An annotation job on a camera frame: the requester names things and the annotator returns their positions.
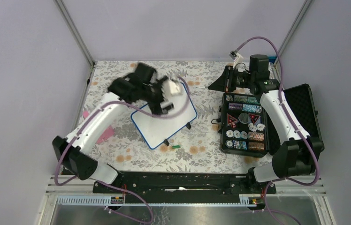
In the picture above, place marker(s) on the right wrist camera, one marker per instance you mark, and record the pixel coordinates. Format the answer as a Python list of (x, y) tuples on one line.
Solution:
[(237, 58)]

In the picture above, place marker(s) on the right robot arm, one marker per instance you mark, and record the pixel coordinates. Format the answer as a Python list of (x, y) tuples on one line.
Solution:
[(299, 151)]

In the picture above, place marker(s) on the blue corner clamp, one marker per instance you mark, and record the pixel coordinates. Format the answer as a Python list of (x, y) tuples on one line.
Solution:
[(272, 58)]

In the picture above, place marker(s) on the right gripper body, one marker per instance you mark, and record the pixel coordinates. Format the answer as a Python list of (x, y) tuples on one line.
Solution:
[(237, 79)]

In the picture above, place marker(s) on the pink metronome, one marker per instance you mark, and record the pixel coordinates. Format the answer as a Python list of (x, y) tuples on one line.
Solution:
[(109, 132)]

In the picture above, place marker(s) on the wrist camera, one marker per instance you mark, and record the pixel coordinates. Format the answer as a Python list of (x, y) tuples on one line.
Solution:
[(237, 58), (171, 88)]

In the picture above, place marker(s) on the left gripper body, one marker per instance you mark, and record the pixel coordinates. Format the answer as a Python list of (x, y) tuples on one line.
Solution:
[(157, 99)]

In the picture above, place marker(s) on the white cable duct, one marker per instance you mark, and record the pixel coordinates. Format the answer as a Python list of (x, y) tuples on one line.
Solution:
[(170, 199)]

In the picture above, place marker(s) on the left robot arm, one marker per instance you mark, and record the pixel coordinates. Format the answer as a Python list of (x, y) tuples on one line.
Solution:
[(73, 150)]

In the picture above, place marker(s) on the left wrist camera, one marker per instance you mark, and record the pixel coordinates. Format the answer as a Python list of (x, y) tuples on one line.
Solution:
[(171, 88)]

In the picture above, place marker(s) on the black open case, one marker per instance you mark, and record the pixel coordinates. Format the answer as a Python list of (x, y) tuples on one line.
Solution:
[(251, 129)]

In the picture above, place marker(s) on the blue framed whiteboard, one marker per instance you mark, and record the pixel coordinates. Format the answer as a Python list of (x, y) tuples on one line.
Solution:
[(156, 131)]

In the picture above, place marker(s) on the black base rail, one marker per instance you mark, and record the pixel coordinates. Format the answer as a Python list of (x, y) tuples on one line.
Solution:
[(159, 183)]

